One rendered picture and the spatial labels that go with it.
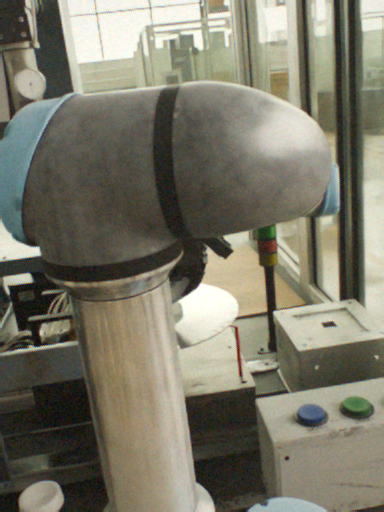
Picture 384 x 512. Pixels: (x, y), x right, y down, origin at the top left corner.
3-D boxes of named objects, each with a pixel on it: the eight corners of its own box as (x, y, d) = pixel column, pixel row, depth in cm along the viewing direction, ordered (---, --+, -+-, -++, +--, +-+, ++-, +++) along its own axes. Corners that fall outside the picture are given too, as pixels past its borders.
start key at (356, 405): (363, 405, 85) (363, 393, 84) (375, 420, 81) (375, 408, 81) (338, 409, 85) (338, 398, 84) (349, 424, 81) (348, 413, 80)
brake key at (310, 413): (319, 412, 84) (319, 401, 84) (329, 428, 81) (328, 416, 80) (294, 416, 84) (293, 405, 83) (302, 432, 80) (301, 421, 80)
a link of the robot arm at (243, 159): (342, 41, 33) (337, 150, 81) (168, 63, 36) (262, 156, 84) (347, 233, 34) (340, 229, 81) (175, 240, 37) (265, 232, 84)
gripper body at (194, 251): (144, 258, 101) (165, 205, 95) (181, 254, 106) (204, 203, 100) (164, 286, 97) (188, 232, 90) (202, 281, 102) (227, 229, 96)
